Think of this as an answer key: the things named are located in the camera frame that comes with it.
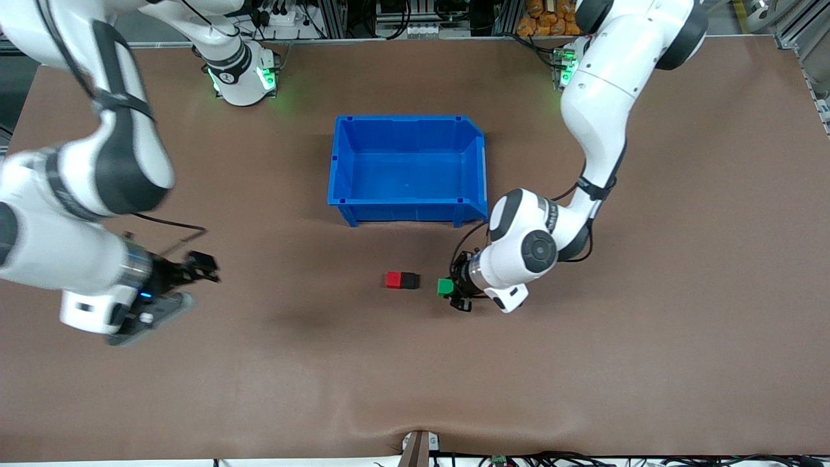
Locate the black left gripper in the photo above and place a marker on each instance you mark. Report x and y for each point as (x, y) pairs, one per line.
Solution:
(462, 277)

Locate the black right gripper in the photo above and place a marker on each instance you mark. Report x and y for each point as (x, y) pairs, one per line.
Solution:
(165, 274)

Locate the small green cube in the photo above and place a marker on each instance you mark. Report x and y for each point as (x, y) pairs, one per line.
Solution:
(444, 287)

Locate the small red cube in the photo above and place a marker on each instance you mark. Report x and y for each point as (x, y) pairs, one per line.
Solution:
(393, 280)

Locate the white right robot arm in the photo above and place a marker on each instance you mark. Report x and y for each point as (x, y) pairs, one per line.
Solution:
(65, 259)

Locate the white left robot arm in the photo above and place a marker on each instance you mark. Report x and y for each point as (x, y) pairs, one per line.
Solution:
(525, 253)

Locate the small black cube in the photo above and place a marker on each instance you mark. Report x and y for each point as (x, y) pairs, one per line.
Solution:
(410, 281)

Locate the blue plastic storage bin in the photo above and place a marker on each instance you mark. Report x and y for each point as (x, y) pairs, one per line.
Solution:
(408, 168)

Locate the metal table clamp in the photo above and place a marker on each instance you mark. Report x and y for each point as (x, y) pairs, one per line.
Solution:
(420, 449)

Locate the brown table mat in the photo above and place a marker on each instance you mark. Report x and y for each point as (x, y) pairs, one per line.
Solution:
(324, 389)

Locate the small green connector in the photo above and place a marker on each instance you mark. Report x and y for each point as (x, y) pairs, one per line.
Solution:
(498, 461)

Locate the grey power strip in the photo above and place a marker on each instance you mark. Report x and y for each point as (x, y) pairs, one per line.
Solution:
(428, 30)

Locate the white power strip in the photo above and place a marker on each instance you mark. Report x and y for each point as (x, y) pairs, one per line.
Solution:
(292, 21)

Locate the orange packaged goods pile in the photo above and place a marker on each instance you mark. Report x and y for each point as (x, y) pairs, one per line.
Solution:
(545, 23)

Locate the black electronics box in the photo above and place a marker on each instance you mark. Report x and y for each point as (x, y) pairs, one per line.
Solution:
(415, 10)

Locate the grey round pipe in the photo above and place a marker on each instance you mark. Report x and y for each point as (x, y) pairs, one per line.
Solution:
(760, 16)

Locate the aluminium extrusion post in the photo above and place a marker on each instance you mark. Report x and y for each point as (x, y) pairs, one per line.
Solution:
(332, 19)
(509, 16)

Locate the perforated metal rail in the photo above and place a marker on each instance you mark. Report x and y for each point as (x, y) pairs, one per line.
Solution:
(818, 104)

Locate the aluminium frame struts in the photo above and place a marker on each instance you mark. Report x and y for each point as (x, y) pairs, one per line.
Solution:
(797, 32)

